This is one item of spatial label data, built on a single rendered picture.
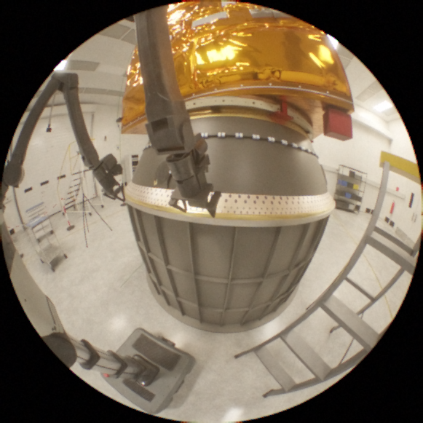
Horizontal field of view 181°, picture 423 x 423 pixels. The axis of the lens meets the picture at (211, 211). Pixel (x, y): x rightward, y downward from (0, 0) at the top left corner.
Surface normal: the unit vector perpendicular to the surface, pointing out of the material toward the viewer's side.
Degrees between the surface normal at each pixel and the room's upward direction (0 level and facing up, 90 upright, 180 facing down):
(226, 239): 90
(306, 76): 135
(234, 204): 43
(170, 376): 0
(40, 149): 90
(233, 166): 62
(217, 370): 0
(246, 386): 0
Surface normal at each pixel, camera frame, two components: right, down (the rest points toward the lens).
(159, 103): -0.33, 0.67
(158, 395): 0.01, -0.92
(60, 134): 0.90, 0.18
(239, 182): -0.08, -0.10
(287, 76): -0.35, 0.87
